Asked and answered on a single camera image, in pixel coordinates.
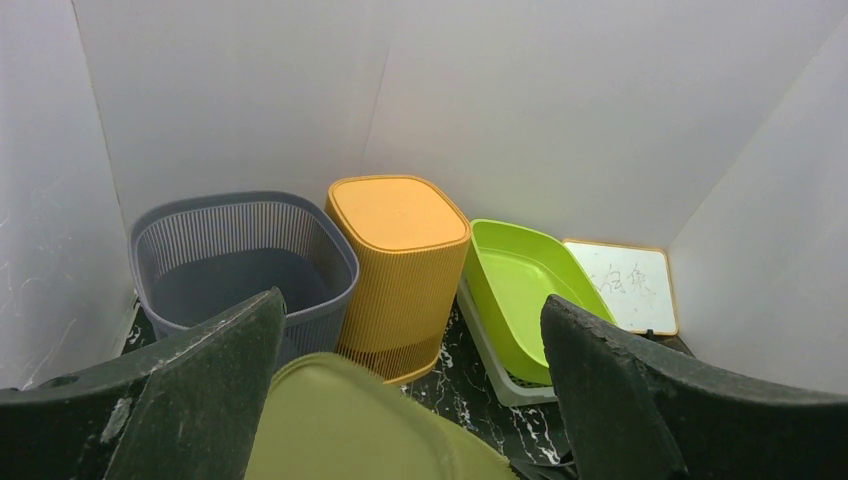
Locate lime green plastic tub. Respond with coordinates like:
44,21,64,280
464,219,615,385

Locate olive green slatted basket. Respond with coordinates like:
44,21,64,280
245,353,516,480

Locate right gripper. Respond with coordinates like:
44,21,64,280
510,450,578,480

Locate orange slatted plastic basket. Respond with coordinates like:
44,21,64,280
325,175,471,385

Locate grey slatted plastic basket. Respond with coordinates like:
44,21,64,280
129,191,360,365

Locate white perforated plastic tray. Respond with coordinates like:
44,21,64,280
456,276,557,407

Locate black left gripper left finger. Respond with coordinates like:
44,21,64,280
1,289,286,479

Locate small whiteboard orange frame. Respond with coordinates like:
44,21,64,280
563,239,679,336

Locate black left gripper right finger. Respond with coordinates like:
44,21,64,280
540,295,847,479

